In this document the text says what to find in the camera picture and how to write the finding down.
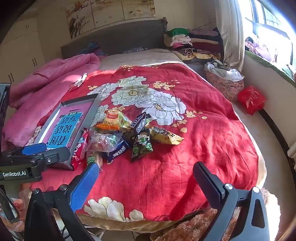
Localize red plastic bag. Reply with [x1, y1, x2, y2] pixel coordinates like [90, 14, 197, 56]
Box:
[237, 86, 266, 115]

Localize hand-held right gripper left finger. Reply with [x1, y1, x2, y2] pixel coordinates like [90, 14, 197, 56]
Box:
[24, 162, 99, 241]

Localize red floral blanket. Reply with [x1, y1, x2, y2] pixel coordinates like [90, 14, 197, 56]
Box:
[30, 65, 259, 223]

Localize yellow panda print snack packet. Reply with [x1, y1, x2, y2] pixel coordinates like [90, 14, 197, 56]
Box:
[144, 124, 185, 145]

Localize brown chocolate bar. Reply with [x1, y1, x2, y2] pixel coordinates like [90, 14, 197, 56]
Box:
[129, 112, 152, 135]

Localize blue purple clothes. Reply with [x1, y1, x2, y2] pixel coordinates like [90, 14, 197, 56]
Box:
[76, 42, 108, 56]

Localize pink quilt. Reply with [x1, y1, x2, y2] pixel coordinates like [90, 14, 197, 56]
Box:
[2, 53, 101, 149]

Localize purple clothes pile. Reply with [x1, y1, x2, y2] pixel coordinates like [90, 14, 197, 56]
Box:
[245, 37, 278, 62]

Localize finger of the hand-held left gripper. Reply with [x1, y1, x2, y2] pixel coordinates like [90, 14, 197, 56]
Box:
[9, 142, 47, 158]
[22, 146, 70, 168]

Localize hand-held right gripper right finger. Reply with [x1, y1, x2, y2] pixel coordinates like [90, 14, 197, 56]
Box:
[193, 161, 270, 241]

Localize pink floral basket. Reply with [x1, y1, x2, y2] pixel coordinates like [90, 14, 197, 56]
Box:
[205, 70, 245, 102]

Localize tree wall painting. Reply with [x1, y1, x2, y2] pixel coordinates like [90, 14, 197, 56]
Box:
[65, 0, 156, 39]

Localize clear candy bag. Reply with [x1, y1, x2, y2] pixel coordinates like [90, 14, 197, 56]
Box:
[87, 132, 123, 153]

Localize green cartoon snack packet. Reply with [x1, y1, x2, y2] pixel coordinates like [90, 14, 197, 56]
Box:
[131, 133, 154, 163]

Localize orange snack packet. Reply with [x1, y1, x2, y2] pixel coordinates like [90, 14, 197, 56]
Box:
[95, 109, 132, 132]

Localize white cloth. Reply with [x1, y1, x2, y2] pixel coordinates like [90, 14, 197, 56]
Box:
[204, 60, 243, 81]

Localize small green label packet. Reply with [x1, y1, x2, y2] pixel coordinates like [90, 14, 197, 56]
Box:
[86, 151, 103, 172]

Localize blue snack packet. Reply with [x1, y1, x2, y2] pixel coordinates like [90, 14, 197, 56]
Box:
[104, 131, 132, 165]

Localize tan plush blanket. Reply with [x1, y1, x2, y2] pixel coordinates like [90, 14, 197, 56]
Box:
[14, 188, 280, 241]

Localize window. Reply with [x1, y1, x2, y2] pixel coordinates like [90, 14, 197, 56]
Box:
[243, 0, 296, 67]

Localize red snack packet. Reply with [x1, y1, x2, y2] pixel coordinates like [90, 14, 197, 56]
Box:
[71, 128, 89, 171]

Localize green windowsill cushion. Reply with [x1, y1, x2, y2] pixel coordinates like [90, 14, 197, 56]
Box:
[245, 51, 296, 81]

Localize grey tray with pink book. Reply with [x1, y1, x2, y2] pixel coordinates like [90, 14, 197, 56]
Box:
[32, 93, 102, 171]

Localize dark wooden bed frame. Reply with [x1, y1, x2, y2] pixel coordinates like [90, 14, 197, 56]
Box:
[259, 109, 296, 167]

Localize dark patterned cloth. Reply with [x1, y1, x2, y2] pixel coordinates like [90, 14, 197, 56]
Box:
[122, 46, 148, 54]

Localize grey bed headboard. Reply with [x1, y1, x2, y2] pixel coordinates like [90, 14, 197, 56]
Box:
[60, 17, 168, 59]

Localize cream curtain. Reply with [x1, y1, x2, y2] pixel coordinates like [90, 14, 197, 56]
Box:
[215, 0, 245, 72]

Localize beige bed sheet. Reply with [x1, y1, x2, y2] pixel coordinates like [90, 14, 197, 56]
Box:
[99, 47, 185, 70]

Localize stack of folded clothes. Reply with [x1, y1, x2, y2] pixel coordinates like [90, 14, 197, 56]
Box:
[164, 28, 223, 62]

